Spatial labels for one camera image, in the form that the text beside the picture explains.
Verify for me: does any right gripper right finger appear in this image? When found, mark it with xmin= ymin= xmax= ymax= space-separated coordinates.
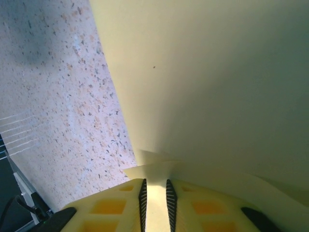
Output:
xmin=165 ymin=178 xmax=283 ymax=232

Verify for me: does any yellow cloth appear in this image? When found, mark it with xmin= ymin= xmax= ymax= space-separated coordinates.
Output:
xmin=89 ymin=0 xmax=309 ymax=232

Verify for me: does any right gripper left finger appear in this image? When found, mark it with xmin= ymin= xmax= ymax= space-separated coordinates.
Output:
xmin=51 ymin=178 xmax=148 ymax=232

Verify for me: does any aluminium side rail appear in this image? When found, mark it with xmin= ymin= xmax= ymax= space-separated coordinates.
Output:
xmin=4 ymin=149 xmax=57 ymax=232

